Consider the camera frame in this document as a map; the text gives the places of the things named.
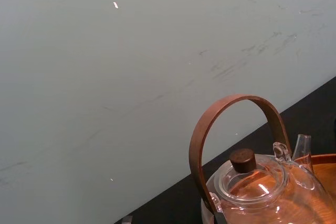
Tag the brown wooden tray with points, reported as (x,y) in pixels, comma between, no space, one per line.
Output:
(324,167)

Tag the glass lid with wooden knob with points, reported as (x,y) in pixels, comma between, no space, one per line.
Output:
(242,159)

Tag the small grey object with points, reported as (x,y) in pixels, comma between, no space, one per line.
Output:
(127,219)

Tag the black table cloth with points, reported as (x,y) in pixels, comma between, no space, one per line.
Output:
(309,108)

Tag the clear glass teapot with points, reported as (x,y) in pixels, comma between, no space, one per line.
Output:
(286,197)

